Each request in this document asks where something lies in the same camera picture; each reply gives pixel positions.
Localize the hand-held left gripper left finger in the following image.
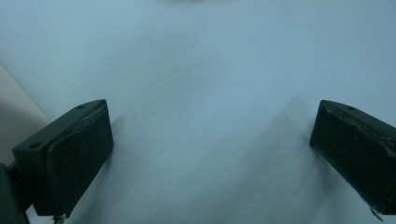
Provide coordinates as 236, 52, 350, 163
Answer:
12, 99, 115, 217

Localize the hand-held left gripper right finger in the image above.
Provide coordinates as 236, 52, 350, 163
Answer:
309, 99, 396, 216

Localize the pale blue table mat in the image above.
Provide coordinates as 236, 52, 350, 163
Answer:
0, 0, 396, 224

